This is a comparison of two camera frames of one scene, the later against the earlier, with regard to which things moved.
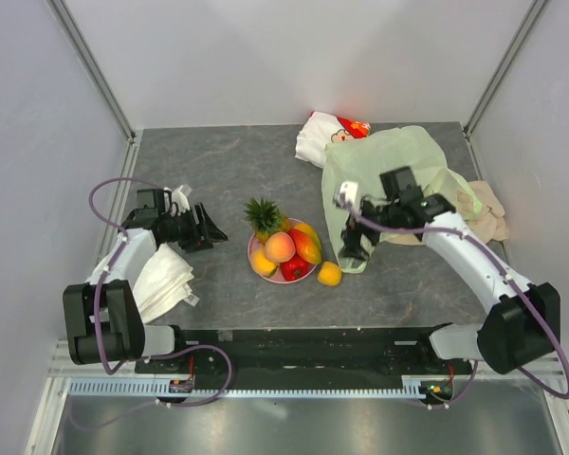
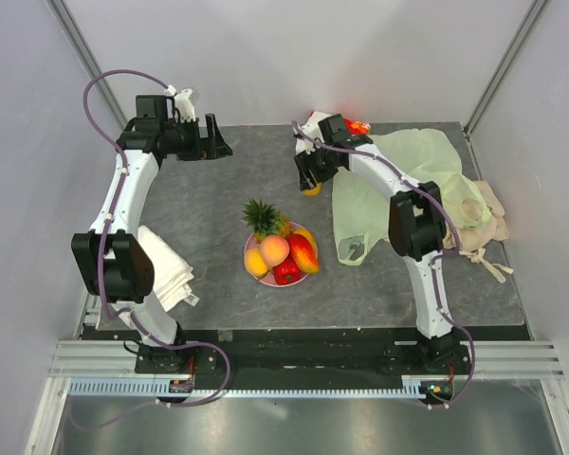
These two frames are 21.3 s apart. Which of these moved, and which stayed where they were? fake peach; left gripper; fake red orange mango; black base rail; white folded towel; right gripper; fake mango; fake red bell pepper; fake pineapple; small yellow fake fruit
Moved: fake red orange mango; small yellow fake fruit; right gripper; fake red bell pepper; fake peach; fake mango; left gripper
Stayed: white folded towel; fake pineapple; black base rail
